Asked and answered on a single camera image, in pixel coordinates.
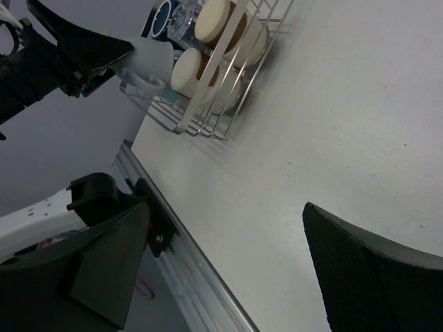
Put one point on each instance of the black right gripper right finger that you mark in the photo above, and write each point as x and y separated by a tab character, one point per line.
370	283

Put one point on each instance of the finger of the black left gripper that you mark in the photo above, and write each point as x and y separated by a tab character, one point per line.
91	53

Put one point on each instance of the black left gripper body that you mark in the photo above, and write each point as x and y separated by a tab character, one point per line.
31	73

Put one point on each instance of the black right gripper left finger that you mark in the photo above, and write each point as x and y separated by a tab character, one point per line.
83	283

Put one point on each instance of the grey ceramic mug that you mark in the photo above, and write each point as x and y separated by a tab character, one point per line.
149	67

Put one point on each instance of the clear plastic cup front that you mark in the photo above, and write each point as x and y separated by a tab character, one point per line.
181	27

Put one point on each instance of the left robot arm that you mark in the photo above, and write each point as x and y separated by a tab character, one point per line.
43	220

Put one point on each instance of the dark blue mug front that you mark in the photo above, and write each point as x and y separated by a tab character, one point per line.
156	26

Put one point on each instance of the light blue cup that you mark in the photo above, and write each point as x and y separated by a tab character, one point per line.
169	94

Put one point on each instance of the metal wire dish rack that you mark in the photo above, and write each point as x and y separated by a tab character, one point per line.
220	48

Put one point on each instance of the aluminium frame rail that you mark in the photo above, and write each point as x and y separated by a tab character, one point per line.
180	290

